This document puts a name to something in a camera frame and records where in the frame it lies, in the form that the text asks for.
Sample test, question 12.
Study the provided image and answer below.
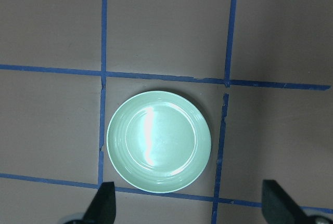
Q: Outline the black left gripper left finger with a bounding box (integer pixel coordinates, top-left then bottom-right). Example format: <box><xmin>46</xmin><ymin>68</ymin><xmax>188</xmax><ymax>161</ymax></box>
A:
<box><xmin>82</xmin><ymin>182</ymin><xmax>116</xmax><ymax>224</ymax></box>

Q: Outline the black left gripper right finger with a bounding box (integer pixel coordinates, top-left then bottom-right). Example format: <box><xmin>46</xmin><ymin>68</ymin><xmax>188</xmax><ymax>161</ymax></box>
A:
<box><xmin>261</xmin><ymin>180</ymin><xmax>306</xmax><ymax>224</ymax></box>

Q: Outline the green plate far side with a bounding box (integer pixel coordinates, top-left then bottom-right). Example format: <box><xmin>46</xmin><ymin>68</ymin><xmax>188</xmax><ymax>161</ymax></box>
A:
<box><xmin>106</xmin><ymin>91</ymin><xmax>211</xmax><ymax>193</ymax></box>

